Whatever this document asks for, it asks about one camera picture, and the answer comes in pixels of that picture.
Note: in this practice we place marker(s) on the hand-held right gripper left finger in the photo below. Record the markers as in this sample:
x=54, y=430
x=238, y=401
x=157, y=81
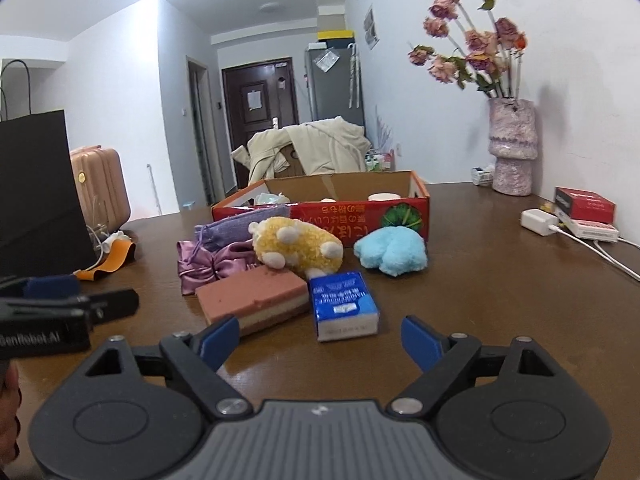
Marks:
x=220, y=340

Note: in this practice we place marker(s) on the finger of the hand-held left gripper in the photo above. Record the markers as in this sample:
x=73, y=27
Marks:
x=52, y=287
x=115, y=305

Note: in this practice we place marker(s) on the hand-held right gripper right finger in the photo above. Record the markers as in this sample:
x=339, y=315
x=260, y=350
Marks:
x=420, y=342

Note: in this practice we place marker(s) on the pink layered sponge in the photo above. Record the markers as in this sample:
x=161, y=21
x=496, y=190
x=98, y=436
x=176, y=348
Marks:
x=250, y=295

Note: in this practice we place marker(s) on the purple satin bag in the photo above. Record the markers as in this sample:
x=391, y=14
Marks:
x=210, y=267

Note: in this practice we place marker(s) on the blue tissue pack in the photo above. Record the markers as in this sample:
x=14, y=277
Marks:
x=342, y=305

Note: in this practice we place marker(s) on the light blue plush toy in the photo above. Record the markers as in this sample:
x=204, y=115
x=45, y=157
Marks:
x=392, y=252

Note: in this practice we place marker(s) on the yellow plush toy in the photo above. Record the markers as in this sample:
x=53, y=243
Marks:
x=300, y=245

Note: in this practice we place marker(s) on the red cardboard box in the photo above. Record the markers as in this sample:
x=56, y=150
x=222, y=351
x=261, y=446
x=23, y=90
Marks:
x=350, y=215

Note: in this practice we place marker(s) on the person's left hand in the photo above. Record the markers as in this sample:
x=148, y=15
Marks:
x=9, y=410

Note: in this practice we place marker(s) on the black paper bag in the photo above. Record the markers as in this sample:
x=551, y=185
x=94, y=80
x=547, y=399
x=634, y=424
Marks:
x=35, y=200

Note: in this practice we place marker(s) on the pink suitcase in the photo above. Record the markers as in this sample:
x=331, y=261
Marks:
x=100, y=190

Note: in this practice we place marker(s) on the white charger block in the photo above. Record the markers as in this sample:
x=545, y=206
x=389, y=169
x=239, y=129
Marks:
x=539, y=221

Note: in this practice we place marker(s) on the brown chair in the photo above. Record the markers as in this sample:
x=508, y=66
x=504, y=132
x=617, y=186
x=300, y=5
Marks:
x=290, y=162

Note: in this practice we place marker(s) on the dark interior door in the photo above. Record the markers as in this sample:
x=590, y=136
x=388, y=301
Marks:
x=202, y=135

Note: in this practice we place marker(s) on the dark brown entrance door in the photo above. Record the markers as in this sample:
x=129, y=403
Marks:
x=260, y=140

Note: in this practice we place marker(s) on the flat white box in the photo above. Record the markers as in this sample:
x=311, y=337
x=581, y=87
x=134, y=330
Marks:
x=595, y=231

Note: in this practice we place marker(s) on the pink speckled vase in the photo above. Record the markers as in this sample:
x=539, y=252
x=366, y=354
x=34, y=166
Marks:
x=512, y=150

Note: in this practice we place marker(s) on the red and black box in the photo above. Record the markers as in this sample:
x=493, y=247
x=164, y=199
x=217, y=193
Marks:
x=585, y=205

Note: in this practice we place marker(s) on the beige coat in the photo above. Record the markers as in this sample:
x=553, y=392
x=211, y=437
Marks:
x=325, y=145

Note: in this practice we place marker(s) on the paper notice on door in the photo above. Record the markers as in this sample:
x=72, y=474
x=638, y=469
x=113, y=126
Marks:
x=254, y=100

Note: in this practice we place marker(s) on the grey refrigerator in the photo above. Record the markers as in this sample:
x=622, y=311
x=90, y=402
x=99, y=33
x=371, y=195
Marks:
x=332, y=95

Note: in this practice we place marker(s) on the folded white umbrella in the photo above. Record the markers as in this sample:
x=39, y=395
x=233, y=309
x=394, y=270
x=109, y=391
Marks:
x=355, y=75

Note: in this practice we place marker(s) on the paper sheet on refrigerator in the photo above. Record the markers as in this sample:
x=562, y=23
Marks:
x=326, y=60

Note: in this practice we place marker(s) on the dried pink roses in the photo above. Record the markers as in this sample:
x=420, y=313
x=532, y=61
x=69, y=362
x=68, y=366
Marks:
x=480, y=45

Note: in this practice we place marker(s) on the yellow box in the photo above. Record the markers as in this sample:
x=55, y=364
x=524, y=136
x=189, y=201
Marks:
x=336, y=36

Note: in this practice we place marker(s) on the small ceiling lamp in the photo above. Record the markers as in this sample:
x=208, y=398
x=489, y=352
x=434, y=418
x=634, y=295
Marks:
x=271, y=7

